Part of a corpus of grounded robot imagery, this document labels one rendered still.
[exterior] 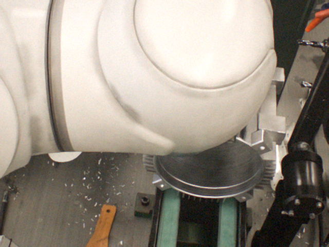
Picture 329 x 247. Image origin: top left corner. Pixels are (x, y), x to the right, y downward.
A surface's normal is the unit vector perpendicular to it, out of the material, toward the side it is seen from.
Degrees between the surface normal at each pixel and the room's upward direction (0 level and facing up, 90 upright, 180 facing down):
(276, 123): 0
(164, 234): 0
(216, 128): 106
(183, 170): 28
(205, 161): 2
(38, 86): 52
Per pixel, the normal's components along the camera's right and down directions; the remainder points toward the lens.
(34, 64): 0.07, 0.00
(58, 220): 0.08, -0.64
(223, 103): 0.27, 0.82
